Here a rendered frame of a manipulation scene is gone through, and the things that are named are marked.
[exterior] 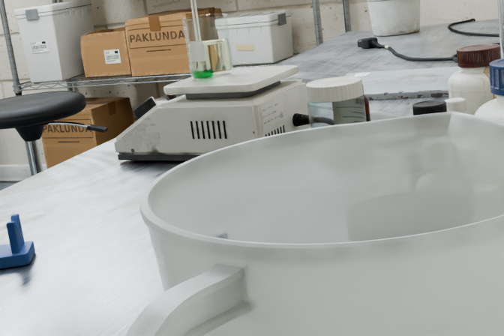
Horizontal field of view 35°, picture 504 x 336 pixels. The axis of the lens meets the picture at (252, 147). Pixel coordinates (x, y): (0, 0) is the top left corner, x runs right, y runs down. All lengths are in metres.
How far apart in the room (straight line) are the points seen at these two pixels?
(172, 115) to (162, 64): 2.35
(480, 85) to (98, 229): 0.37
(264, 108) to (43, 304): 0.37
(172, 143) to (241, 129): 0.09
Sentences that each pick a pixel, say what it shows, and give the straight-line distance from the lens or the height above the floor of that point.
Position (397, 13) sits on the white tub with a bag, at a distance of 1.93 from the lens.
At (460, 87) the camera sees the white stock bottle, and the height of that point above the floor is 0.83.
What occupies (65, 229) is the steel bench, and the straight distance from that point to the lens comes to 0.75.
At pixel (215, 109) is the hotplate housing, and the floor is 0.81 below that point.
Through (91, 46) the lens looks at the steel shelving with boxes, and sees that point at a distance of 3.50.
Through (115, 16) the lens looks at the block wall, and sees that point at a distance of 3.83.
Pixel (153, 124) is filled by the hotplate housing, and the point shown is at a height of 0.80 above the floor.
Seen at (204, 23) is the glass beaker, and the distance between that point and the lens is 0.90.
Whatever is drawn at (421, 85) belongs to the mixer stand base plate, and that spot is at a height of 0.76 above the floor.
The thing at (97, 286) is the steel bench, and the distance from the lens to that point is 0.60.
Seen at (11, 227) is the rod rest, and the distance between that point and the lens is 0.67.
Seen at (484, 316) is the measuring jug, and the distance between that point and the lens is 0.20.
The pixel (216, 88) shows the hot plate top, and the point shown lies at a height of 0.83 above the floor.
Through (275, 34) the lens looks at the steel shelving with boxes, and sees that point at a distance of 3.18.
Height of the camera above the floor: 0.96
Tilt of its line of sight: 13 degrees down
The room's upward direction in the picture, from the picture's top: 7 degrees counter-clockwise
